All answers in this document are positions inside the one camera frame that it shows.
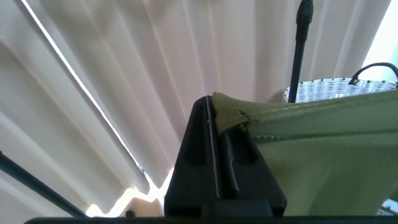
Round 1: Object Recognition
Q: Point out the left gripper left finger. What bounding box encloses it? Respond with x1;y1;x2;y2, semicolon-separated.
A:
164;95;222;217

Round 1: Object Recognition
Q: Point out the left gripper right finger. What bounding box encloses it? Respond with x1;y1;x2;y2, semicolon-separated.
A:
217;124;287;217

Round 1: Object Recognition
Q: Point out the green long-sleeved shirt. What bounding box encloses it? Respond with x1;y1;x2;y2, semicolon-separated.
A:
211;89;398;217

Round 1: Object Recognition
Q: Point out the white laundry basket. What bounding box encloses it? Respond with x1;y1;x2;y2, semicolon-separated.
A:
284;62;398;105

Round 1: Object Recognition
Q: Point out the black clothes rack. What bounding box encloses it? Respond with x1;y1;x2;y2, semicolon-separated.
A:
0;0;315;218

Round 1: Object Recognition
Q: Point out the beige curtain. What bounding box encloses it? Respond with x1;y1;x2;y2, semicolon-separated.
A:
0;0;392;218

